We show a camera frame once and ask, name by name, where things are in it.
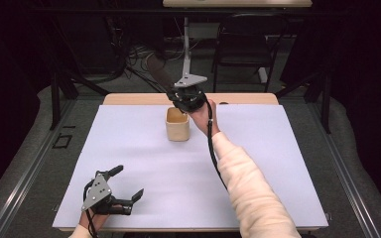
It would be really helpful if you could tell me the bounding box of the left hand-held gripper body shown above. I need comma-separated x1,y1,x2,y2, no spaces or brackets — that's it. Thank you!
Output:
80,171,135,216

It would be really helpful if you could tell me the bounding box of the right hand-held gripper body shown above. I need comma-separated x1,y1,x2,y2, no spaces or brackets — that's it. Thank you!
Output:
174,73,208,114

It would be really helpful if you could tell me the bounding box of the cream ceramic cup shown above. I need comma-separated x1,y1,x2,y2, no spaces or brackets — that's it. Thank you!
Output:
165,106,191,143

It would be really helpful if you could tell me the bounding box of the person's right hand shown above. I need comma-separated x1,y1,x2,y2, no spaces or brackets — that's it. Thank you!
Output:
188,98,221,137

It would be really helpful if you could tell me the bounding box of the person's left hand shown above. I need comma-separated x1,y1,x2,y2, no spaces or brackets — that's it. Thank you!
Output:
78,209,110,232

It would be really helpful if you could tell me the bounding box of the white table mat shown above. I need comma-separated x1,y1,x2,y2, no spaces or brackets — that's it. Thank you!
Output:
52,104,329,230

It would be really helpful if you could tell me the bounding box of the wooden table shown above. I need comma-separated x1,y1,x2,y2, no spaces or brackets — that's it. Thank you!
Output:
52,92,330,232

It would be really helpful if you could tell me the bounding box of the white desk leg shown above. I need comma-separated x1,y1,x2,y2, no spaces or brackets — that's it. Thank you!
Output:
181,16,193,78

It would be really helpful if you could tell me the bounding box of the black folding chair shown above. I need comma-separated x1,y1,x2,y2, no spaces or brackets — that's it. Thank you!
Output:
210,13,290,94

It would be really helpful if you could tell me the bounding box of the black metal stand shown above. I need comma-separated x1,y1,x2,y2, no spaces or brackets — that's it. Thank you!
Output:
275,70,332,135
49,70,111,131

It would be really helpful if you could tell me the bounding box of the bundle of floor cables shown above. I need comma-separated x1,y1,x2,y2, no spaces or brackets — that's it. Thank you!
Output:
105,16,187,94

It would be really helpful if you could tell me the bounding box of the aluminium floor rail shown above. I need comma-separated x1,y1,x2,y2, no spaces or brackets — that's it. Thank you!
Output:
306,98,381,238
0,98,77,238

